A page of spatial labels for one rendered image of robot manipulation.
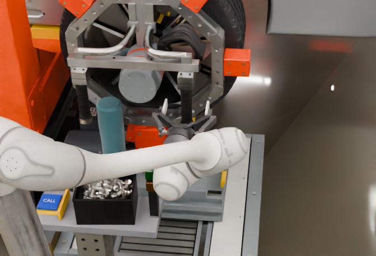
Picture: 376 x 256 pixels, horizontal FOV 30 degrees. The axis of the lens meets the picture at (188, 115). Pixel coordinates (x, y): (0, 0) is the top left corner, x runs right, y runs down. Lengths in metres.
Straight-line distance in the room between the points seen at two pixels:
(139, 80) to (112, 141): 0.30
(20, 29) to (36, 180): 1.05
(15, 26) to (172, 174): 0.81
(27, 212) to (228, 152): 0.54
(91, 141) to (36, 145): 1.34
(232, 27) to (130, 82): 0.40
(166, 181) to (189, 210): 0.96
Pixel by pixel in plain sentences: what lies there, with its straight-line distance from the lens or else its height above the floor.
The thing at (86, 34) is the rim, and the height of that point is 0.89.
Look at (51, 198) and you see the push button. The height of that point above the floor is 0.48.
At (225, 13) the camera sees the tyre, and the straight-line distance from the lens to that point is 2.39.
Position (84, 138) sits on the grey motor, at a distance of 2.84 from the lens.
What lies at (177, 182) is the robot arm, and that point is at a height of 0.86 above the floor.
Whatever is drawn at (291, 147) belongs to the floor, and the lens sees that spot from 3.41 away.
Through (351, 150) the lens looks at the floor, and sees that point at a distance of 3.44.
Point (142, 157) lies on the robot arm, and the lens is 1.73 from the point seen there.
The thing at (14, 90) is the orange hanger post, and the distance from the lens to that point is 2.51.
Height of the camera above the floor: 2.14
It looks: 36 degrees down
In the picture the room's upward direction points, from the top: 2 degrees counter-clockwise
